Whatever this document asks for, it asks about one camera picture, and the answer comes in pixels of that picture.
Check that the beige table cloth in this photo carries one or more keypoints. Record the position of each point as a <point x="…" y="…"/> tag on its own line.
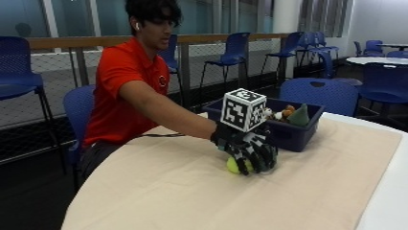
<point x="178" y="188"/>

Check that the the person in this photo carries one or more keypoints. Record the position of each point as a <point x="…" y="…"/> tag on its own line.
<point x="122" y="96"/>

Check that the orange soft toy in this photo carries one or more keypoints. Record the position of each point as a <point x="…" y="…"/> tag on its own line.
<point x="288" y="112"/>

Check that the white cube with black markers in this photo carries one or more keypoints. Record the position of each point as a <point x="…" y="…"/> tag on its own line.
<point x="243" y="110"/>

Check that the white soft toy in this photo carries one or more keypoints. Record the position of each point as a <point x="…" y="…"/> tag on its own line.
<point x="271" y="114"/>

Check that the white earbud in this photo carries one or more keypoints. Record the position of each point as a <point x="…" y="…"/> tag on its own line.
<point x="137" y="27"/>

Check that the yellow-green tennis ball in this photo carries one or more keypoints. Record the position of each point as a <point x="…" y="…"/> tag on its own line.
<point x="232" y="165"/>

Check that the wooden railing with mesh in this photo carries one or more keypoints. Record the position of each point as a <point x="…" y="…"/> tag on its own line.
<point x="85" y="41"/>

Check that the green cone soft toy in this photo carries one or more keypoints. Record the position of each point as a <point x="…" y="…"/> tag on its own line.
<point x="299" y="116"/>

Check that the dark round table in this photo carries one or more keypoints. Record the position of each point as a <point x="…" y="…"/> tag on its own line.
<point x="394" y="45"/>

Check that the dark blue plastic bin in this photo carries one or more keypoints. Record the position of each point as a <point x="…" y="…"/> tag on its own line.
<point x="293" y="138"/>

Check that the blue plastic chair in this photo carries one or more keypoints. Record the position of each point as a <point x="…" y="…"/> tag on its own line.
<point x="170" y="57"/>
<point x="328" y="68"/>
<point x="316" y="43"/>
<point x="384" y="84"/>
<point x="78" y="108"/>
<point x="18" y="73"/>
<point x="323" y="92"/>
<point x="287" y="48"/>
<point x="231" y="52"/>
<point x="370" y="47"/>

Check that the white round table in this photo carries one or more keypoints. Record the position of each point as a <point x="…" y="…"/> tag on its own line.
<point x="376" y="60"/>

